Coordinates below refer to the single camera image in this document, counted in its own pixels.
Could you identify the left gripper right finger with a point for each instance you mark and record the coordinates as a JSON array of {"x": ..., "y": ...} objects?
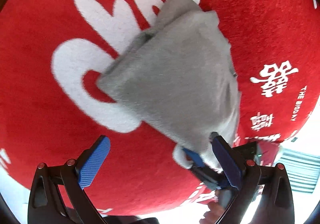
[{"x": 276, "y": 204}]

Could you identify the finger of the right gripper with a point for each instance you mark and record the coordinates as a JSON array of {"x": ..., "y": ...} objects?
[{"x": 212, "y": 179}]

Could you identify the dark red printed pillow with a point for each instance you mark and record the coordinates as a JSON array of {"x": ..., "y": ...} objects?
[{"x": 269, "y": 152}]

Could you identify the red printed bed blanket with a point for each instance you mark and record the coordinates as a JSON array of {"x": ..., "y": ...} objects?
[{"x": 52, "y": 51}]

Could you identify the grey fleece garment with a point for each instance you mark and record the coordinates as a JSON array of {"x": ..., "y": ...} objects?
[{"x": 178, "y": 76}]

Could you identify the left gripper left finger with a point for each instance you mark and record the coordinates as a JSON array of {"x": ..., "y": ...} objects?
[{"x": 57, "y": 193}]

